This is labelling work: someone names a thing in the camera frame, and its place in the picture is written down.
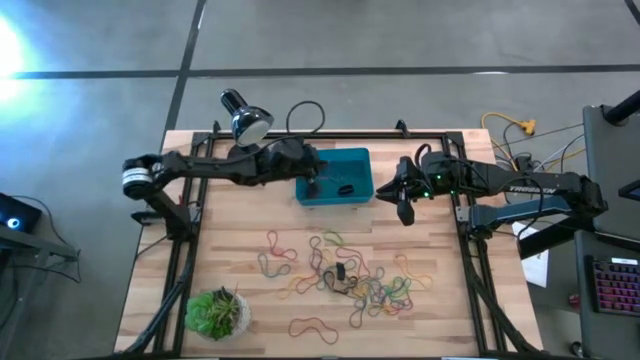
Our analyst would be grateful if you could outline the black floor stand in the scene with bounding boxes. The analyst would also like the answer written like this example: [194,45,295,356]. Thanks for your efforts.
[0,227,82,286]

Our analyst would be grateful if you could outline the black power strip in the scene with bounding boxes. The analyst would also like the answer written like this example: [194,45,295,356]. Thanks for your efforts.
[513,153,540,176]

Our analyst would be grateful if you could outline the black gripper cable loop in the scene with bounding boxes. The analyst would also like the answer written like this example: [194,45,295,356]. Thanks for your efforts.
[285,99,327,137]

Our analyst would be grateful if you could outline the potted green plant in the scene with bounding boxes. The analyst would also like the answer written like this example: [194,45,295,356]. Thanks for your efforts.
[184,285,252,343]

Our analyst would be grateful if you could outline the black box with blue light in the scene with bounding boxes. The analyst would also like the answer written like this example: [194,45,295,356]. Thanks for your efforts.
[0,192,44,235]

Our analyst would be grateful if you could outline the black cable bundle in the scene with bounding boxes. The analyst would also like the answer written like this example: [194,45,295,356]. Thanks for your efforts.
[462,234,539,355]
[122,234,199,355]

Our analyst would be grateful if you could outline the green rubber band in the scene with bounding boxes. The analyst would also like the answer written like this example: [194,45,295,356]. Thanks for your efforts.
[322,229,347,249]

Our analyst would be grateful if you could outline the grey side table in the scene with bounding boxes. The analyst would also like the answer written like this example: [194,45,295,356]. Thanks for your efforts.
[581,103,640,242]

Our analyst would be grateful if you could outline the black pole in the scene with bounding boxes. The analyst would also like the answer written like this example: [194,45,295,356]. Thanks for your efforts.
[602,89,640,126]

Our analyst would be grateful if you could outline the dark side desk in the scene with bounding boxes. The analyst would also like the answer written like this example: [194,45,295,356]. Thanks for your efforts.
[573,228,640,360]

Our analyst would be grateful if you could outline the long red rubber band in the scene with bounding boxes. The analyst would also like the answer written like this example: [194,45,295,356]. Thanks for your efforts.
[287,316,341,346]

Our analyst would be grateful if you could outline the brown rubber band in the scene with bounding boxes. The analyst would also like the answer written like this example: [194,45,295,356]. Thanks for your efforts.
[306,234,327,275]

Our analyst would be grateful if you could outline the black desk lamp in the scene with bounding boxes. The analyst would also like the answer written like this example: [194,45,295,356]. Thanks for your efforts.
[220,88,275,151]

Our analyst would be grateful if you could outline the grey rubber band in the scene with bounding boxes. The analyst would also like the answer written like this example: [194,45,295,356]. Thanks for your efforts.
[327,167,364,187]

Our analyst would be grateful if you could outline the white cable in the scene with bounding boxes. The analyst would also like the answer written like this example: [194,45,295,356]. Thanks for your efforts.
[514,133,586,176]

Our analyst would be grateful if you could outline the black aluminium table frame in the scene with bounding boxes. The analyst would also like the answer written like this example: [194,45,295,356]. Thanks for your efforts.
[149,119,531,357]

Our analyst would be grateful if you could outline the blue plastic bin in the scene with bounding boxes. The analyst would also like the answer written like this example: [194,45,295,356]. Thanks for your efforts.
[294,147,376,207]

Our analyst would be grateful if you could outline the black desk bar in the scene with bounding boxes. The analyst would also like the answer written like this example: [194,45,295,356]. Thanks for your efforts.
[516,219,596,261]

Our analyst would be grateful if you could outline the yellow rubber band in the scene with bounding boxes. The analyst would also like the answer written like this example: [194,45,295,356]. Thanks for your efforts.
[349,279,374,301]
[367,297,389,318]
[279,273,321,299]

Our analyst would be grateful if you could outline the yellow extension cable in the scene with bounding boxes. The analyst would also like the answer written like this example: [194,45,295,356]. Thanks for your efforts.
[480,111,586,176]

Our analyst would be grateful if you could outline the white paper sheet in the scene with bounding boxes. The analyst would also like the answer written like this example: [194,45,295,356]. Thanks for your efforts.
[510,222,551,290]

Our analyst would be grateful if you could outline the dark purple rubber band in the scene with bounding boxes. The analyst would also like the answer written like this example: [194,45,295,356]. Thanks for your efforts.
[348,299,369,329]

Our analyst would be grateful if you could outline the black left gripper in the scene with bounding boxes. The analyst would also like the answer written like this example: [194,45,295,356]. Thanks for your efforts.
[264,135,329,201]

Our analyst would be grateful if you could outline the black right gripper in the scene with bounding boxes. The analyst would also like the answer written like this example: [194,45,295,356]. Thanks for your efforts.
[375,149,459,228]

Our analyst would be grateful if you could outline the thin black rubber band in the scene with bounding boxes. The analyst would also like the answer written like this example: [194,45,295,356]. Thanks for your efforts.
[322,269,359,297]

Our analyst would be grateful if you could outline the blue rubber band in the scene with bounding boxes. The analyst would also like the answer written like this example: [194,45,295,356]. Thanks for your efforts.
[384,277,415,311]

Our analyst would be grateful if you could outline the backlit computer keyboard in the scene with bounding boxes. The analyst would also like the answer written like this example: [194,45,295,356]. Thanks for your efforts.
[591,255,640,317]

